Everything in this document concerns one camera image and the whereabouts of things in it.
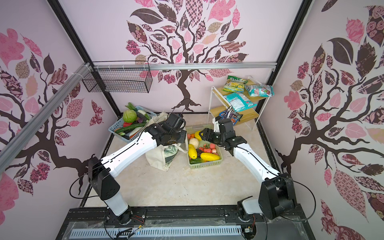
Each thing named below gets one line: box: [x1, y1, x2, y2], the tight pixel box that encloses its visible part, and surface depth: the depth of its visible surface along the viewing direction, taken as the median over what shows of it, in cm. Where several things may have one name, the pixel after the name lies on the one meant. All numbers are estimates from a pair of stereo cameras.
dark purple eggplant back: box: [136, 111, 148, 121], surface depth 112 cm
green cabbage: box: [123, 109, 137, 123], surface depth 106 cm
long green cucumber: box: [114, 123, 147, 134], surface depth 103 cm
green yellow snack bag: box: [221, 75, 248, 93], surface depth 87 cm
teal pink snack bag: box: [245, 84, 275, 98], surface depth 81 cm
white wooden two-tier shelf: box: [207, 76, 270, 131], surface depth 84 cm
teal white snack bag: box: [224, 92, 257, 112], surface depth 78 cm
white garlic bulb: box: [189, 137, 199, 150], surface depth 97 cm
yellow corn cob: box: [200, 152, 221, 161], surface depth 89 cm
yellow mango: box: [188, 144, 198, 160], surface depth 89 cm
